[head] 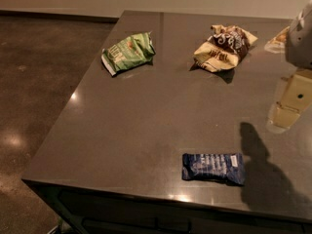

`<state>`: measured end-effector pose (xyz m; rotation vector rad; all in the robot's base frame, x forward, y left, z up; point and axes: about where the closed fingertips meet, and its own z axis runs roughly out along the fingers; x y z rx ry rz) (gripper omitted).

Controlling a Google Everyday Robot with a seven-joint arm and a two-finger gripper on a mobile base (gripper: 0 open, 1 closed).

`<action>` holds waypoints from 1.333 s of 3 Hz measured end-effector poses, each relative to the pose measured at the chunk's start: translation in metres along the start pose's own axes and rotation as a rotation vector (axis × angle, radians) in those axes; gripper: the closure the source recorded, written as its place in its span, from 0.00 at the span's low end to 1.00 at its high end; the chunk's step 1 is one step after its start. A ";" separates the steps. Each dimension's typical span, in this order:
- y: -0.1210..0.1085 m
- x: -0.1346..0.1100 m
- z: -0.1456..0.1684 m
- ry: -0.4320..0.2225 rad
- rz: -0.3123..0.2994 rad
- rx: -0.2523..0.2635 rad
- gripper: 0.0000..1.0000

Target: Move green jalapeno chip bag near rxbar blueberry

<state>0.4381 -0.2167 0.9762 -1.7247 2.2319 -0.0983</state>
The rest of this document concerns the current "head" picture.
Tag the dark table frame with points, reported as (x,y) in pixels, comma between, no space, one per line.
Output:
(90,211)

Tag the blue rxbar blueberry bar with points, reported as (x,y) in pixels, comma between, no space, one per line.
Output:
(228,168)

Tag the green jalapeno chip bag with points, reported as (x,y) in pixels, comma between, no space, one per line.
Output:
(131,52)

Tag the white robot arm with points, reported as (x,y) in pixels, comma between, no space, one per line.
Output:
(298,48)

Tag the brown and cream chip bag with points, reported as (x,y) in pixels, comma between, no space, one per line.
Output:
(224,49)

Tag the orange snack bag at edge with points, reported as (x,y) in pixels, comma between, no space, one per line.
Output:
(277,44)

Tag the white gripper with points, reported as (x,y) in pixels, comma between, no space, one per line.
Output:
(300,41)

